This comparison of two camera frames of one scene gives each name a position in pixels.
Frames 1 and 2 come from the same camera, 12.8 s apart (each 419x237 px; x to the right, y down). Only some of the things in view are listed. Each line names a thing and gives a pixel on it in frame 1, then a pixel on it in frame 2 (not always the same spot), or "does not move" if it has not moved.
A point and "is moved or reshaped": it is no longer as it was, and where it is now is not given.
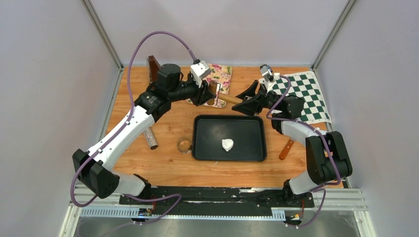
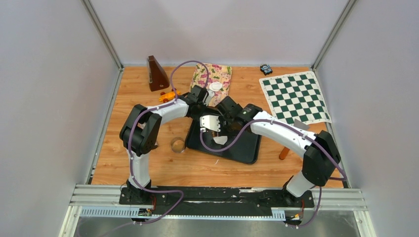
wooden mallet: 213,87 -> 214,134
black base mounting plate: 216,200 does not move
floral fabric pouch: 219,80 does not move
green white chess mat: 305,86 does not move
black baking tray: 229,138 is moved or reshaped
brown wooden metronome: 153,67 does not move
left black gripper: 202,95 -> 196,118
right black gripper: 254,105 -> 224,133
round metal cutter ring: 184,145 -> 178,144
